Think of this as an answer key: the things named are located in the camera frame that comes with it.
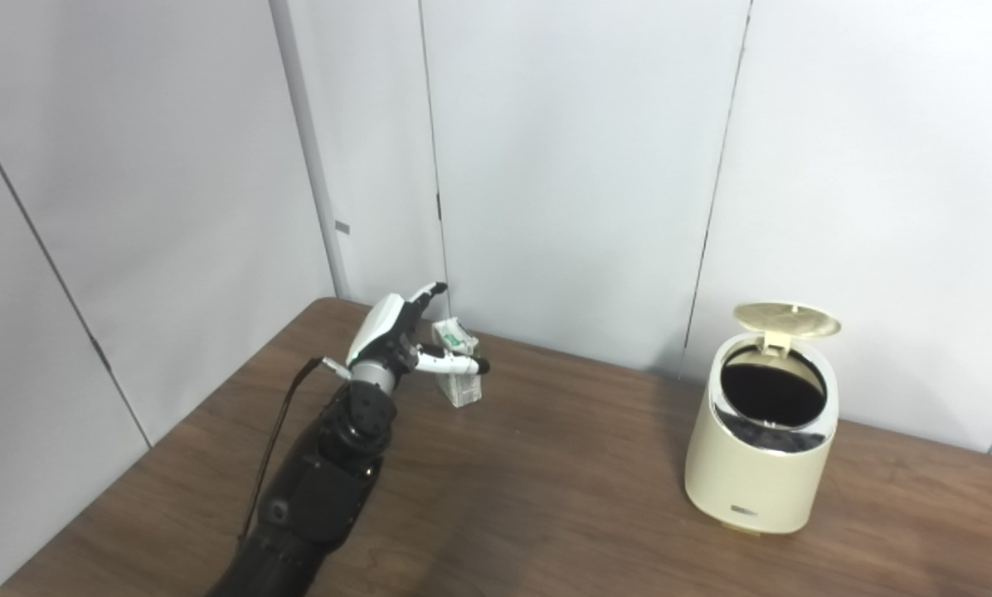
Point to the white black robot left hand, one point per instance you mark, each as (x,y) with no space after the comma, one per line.
(384,332)

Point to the white green milk carton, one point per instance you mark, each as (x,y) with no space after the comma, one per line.
(463,390)

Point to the cream-colored trash bin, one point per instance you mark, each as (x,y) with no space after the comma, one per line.
(745,481)

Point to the round cream bin lid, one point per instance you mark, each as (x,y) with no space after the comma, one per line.
(786,317)

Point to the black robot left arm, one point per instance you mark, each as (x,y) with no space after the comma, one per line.
(322,489)

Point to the black bin liner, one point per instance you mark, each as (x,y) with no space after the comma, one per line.
(774,394)

